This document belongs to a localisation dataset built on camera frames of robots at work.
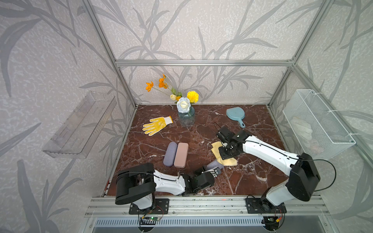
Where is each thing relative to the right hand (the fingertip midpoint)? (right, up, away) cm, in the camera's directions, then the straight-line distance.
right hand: (221, 155), depth 83 cm
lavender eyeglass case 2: (-4, -6, +2) cm, 7 cm away
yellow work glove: (-44, +16, +25) cm, 54 cm away
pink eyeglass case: (-24, -4, +7) cm, 25 cm away
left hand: (-7, -11, +1) cm, 13 cm away
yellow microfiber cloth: (+4, -2, -5) cm, 7 cm away
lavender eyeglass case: (-31, -1, +8) cm, 31 cm away
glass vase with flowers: (-20, +25, -5) cm, 32 cm away
